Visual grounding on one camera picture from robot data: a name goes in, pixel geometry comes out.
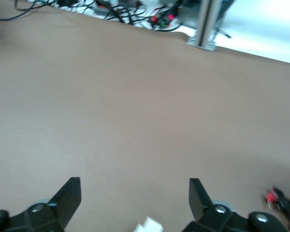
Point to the red and green terminal connectors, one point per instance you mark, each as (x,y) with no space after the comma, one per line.
(162,20)

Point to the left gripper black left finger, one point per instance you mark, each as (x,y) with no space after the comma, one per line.
(38,217)

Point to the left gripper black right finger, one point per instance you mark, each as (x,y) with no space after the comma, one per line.
(215,217)

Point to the black switch with red part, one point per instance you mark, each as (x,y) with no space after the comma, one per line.
(278,200)

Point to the aluminium post with base bracket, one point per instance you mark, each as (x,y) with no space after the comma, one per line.
(204,24)

